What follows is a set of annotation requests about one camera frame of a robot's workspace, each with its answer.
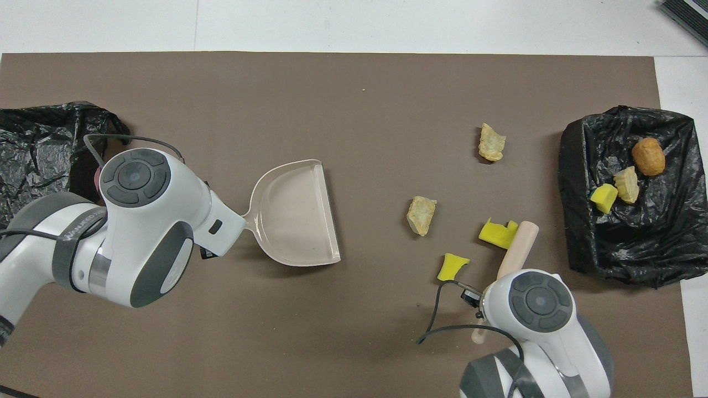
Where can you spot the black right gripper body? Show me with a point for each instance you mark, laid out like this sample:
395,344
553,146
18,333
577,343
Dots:
472,298

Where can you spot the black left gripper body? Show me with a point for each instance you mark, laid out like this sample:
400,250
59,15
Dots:
207,253

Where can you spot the small curved yellow sponge piece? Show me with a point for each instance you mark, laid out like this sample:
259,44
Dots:
451,266

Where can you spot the notched yellow sponge piece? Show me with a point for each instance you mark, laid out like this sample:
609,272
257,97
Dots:
498,235

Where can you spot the beige hand brush black bristles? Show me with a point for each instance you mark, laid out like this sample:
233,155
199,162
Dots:
520,249

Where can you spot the beige plastic dustpan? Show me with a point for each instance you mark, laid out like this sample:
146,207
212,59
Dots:
298,215

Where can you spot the yellow and green sponge piece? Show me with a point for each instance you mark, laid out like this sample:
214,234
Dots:
604,199

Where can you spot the small beige sponge chunk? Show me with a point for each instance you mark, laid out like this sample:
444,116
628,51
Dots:
628,185

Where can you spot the orange sponge block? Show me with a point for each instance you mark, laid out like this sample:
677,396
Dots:
649,156

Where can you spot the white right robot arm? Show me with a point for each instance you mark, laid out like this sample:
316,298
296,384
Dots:
553,342

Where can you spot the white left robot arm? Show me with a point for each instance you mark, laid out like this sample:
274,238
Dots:
144,232

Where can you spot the bin lined with black bag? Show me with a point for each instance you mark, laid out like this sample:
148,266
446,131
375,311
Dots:
636,243
38,160

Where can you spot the brown table mat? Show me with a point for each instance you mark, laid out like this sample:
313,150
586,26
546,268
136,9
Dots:
354,331

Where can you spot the dark ribbed object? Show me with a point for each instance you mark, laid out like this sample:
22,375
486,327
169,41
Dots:
688,16

